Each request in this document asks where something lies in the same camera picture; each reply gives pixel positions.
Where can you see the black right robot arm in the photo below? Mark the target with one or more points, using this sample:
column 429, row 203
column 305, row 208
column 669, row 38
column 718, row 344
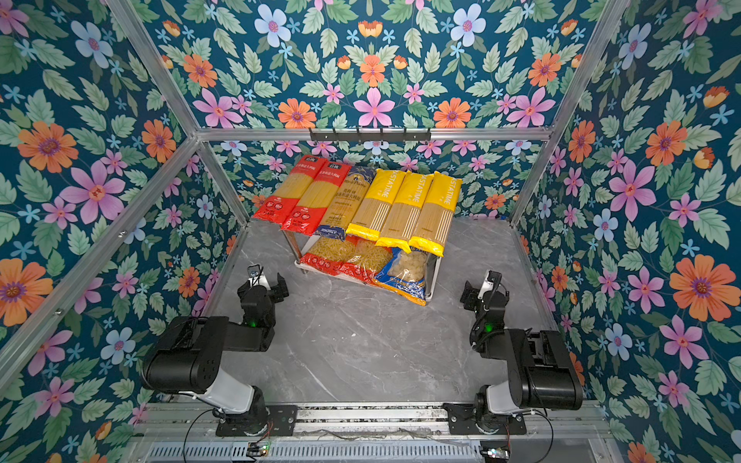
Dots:
column 540, row 374

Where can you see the black hook rail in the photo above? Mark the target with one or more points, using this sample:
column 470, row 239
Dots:
column 357, row 135

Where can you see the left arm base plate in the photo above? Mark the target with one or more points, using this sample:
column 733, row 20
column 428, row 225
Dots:
column 259, row 421

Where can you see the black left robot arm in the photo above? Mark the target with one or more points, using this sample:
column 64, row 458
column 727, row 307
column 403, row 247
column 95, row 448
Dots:
column 187, row 357

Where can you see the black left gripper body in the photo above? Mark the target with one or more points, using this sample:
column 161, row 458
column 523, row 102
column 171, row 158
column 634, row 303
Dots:
column 271, row 297

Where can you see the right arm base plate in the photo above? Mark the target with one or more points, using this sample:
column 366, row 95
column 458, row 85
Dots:
column 470, row 419

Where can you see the blue orange pasta bag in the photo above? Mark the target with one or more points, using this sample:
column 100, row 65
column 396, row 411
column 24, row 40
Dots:
column 405, row 274

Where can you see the red macaroni bag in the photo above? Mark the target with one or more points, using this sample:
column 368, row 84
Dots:
column 328, row 255

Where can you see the red spaghetti bag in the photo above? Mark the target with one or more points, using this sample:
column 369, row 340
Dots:
column 278, row 207
column 313, row 204

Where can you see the amber blue spaghetti bag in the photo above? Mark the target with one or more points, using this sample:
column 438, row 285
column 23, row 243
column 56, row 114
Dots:
column 346, row 202

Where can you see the yellow Pastatime spaghetti bag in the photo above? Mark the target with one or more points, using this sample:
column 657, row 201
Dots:
column 375, row 207

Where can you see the white two-tier shelf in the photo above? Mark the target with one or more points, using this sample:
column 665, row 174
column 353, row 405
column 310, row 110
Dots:
column 300, row 245

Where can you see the small red pasta bag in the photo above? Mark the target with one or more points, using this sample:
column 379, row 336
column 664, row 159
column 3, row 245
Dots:
column 366, row 261

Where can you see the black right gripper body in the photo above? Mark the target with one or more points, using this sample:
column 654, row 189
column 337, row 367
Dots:
column 475, row 304

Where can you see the aluminium front rail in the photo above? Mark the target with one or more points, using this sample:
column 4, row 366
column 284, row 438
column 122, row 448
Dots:
column 375, row 420

